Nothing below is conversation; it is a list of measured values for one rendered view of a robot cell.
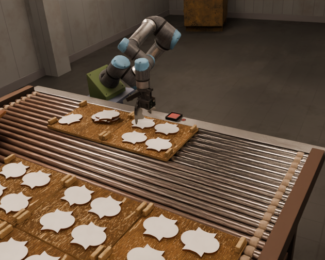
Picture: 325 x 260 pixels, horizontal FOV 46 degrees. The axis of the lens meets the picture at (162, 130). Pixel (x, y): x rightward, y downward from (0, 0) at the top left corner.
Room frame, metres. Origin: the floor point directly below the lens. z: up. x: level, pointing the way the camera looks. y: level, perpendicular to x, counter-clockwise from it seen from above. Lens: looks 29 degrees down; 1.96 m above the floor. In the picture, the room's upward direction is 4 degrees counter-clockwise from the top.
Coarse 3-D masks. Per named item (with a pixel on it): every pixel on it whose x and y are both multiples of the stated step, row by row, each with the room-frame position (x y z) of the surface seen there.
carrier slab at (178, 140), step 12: (132, 120) 2.00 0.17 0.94; (156, 120) 1.98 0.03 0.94; (120, 132) 1.86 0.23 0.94; (132, 132) 1.85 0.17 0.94; (144, 132) 1.84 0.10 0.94; (180, 132) 1.82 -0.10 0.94; (108, 144) 1.75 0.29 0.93; (120, 144) 1.73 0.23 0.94; (132, 144) 1.72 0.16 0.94; (144, 144) 1.71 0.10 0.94; (180, 144) 1.69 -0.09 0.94; (156, 156) 1.59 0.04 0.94
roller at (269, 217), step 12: (0, 132) 2.01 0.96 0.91; (36, 144) 1.83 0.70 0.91; (48, 144) 1.81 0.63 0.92; (72, 156) 1.68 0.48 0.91; (84, 156) 1.66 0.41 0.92; (108, 168) 1.55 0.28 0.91; (120, 168) 1.53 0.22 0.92; (144, 180) 1.43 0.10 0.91; (156, 180) 1.41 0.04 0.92; (180, 192) 1.33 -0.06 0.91; (192, 192) 1.31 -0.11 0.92; (216, 204) 1.23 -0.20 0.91; (228, 204) 1.22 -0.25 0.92; (252, 216) 1.15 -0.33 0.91; (264, 216) 1.13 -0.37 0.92; (276, 216) 1.13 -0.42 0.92
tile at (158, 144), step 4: (148, 140) 1.73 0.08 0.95; (152, 140) 1.73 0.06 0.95; (156, 140) 1.72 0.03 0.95; (160, 140) 1.72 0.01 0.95; (164, 140) 1.72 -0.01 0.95; (168, 140) 1.72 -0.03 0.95; (148, 144) 1.69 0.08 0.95; (152, 144) 1.69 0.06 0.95; (156, 144) 1.68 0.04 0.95; (160, 144) 1.68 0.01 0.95; (164, 144) 1.68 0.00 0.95; (168, 144) 1.67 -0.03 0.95; (148, 148) 1.65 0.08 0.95; (152, 148) 1.65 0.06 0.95; (156, 148) 1.65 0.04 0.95; (160, 148) 1.64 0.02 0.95; (164, 148) 1.64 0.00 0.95; (168, 148) 1.64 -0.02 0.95
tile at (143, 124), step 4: (140, 120) 1.97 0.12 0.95; (144, 120) 1.96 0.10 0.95; (148, 120) 1.96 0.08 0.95; (152, 120) 1.96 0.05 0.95; (132, 124) 1.94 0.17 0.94; (136, 124) 1.92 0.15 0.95; (140, 124) 1.92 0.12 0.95; (144, 124) 1.91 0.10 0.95; (148, 124) 1.91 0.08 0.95; (152, 124) 1.91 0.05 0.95; (140, 128) 1.88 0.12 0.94; (144, 128) 1.88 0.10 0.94; (148, 128) 1.88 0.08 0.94
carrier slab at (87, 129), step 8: (88, 104) 2.27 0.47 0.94; (72, 112) 2.16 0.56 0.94; (80, 112) 2.15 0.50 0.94; (88, 112) 2.14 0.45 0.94; (96, 112) 2.14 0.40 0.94; (120, 112) 2.11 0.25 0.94; (128, 112) 2.10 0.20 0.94; (80, 120) 2.04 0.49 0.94; (88, 120) 2.04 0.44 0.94; (120, 120) 2.01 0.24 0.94; (128, 120) 2.00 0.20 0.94; (56, 128) 1.96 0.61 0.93; (64, 128) 1.95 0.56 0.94; (72, 128) 1.94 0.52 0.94; (80, 128) 1.94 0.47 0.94; (88, 128) 1.93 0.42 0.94; (96, 128) 1.92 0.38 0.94; (104, 128) 1.92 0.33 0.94; (112, 128) 1.91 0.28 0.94; (80, 136) 1.86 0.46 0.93; (88, 136) 1.84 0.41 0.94; (96, 136) 1.83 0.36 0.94
